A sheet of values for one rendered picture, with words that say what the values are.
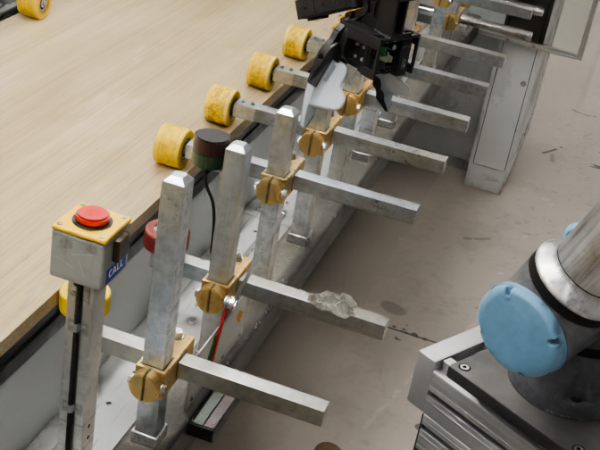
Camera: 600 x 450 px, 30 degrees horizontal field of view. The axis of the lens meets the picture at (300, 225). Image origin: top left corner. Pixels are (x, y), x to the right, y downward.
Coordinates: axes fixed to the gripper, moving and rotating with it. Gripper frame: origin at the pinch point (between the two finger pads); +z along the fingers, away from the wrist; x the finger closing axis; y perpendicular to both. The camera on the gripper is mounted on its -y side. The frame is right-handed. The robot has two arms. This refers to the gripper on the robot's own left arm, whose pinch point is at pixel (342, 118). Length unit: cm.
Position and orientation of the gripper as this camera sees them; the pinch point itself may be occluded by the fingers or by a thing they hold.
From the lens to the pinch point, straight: 147.0
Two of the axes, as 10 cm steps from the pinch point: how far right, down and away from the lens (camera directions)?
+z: -1.5, 8.7, 4.7
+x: 7.5, -2.1, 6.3
